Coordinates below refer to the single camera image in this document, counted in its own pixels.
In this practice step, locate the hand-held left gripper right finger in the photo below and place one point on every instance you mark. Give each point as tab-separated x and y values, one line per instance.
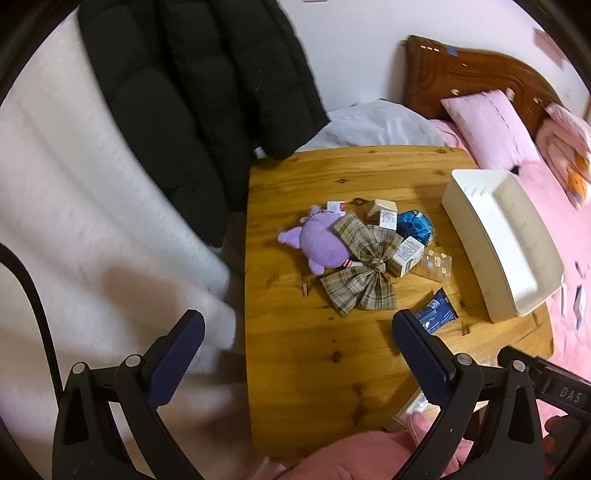
425	360

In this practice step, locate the brown wooden headboard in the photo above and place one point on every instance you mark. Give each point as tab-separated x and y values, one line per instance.
471	74

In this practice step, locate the purple plush toy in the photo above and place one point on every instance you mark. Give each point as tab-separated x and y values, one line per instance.
321	240

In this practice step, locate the pink bed sheet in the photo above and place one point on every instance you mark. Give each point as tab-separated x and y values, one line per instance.
568	240

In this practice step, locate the black puffer jacket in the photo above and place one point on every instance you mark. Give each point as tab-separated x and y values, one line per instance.
184	92

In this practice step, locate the clear sticker packet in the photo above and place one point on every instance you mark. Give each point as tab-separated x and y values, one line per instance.
436	266

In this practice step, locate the grey white pillow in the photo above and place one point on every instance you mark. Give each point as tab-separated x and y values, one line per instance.
378	124

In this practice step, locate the dark blue packet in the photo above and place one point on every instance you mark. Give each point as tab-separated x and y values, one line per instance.
438	314

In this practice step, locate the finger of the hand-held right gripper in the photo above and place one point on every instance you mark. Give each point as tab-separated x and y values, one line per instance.
510	353

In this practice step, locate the blue knit ball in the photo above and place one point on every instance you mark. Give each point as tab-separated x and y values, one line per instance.
418	226

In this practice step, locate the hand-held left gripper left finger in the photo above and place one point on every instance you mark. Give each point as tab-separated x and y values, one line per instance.
178	355

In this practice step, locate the pink cartoon print quilt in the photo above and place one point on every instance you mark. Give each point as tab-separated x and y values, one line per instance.
563	138

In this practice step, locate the white curtain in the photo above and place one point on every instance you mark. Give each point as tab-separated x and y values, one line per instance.
69	207

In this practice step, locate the person's right hand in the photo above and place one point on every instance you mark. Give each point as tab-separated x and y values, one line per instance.
556	431

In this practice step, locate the white plastic tray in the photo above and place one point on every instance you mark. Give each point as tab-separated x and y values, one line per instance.
503	240

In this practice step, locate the beige small box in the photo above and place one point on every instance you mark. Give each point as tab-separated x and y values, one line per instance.
382	205

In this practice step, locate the pink pillow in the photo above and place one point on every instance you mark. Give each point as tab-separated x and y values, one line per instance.
489	129

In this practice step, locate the plaid fabric bow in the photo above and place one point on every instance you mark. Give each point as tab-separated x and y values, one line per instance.
369	272

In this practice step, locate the pink fleece robe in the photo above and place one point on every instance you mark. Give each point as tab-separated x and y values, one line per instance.
351	457

